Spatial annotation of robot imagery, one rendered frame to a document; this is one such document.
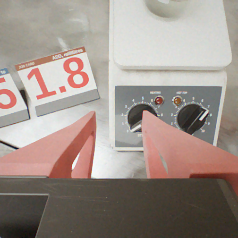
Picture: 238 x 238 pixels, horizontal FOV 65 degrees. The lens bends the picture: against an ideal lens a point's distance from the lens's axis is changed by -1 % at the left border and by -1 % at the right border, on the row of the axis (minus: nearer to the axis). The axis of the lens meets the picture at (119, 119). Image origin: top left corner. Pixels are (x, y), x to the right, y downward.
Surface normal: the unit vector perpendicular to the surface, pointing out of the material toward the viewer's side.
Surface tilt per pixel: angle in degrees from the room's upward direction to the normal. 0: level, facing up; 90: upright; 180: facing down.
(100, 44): 0
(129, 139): 30
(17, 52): 0
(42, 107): 0
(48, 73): 40
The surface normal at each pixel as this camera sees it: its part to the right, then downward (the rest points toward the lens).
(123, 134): 0.01, 0.29
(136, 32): 0.01, -0.22
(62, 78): 0.20, 0.43
